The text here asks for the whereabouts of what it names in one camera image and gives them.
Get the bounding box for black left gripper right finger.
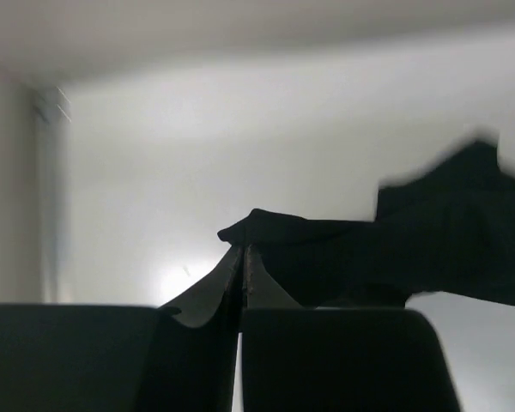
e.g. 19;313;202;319
241;247;460;411

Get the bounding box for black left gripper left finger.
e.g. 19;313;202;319
0;247;243;411

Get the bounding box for black shorts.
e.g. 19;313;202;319
218;139;515;307

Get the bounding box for aluminium frame rail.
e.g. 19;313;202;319
33;85;71;303

